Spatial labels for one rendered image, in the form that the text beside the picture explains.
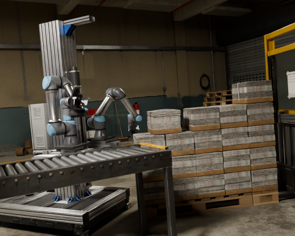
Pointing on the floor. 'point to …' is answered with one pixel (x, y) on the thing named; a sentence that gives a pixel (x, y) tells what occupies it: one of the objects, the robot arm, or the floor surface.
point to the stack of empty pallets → (218, 98)
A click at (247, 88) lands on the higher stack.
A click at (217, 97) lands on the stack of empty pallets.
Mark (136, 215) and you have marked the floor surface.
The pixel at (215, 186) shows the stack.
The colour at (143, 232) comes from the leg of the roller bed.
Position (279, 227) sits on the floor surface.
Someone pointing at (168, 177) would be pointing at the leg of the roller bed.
